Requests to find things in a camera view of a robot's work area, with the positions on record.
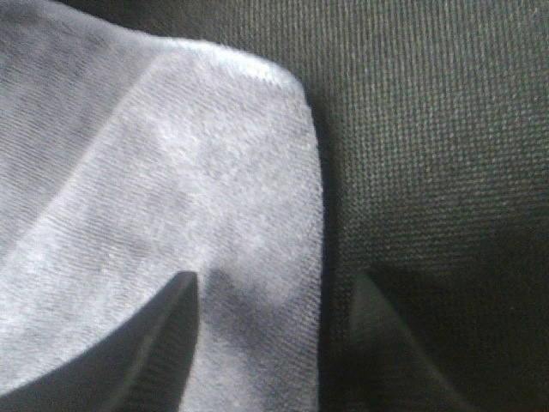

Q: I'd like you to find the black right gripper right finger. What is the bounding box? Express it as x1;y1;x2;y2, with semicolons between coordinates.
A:
332;268;476;411

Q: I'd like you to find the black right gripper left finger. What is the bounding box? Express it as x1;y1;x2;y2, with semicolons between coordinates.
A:
1;272;199;411

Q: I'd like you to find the grey towel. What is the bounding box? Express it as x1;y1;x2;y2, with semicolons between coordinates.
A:
1;1;323;411

